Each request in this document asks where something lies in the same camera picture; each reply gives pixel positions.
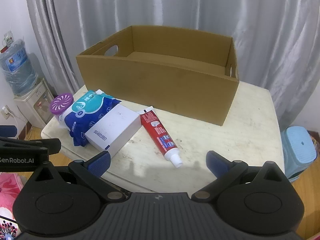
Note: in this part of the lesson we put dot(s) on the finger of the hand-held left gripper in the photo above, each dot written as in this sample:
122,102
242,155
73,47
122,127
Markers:
53,146
7,131

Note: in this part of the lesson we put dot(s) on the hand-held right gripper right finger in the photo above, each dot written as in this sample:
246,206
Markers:
215,163

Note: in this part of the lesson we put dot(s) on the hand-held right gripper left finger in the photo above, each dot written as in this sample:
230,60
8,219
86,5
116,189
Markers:
98,165

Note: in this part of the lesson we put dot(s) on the blue wet wipes pack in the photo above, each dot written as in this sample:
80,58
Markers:
75,125

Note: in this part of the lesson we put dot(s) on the small white carton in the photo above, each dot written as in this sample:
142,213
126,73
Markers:
112,127

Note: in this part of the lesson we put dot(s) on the purple-lid air freshener jar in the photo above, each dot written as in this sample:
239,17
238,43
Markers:
61,102

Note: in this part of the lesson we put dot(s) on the red toothpaste tube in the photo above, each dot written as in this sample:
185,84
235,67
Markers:
157,130

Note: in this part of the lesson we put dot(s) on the brown cardboard box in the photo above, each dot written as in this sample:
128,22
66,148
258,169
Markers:
155,87

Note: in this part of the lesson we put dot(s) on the pink floral cloth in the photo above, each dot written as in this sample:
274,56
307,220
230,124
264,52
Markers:
7,187

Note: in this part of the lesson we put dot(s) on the blue water jug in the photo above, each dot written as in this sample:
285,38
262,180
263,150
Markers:
17,67

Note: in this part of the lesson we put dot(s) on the white patterned cloth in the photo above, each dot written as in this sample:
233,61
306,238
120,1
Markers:
7,228

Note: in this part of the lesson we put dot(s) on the light blue plastic stool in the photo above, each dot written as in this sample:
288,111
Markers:
298,150

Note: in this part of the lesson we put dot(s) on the dark patterned bag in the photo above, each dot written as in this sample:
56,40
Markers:
315,141

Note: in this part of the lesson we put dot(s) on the grey curtain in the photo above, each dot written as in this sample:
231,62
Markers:
175,5

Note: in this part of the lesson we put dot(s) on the white wall socket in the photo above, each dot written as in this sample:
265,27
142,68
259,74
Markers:
5,111

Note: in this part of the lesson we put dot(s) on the small clear wall hanger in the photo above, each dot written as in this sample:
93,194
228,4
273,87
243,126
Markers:
8,38

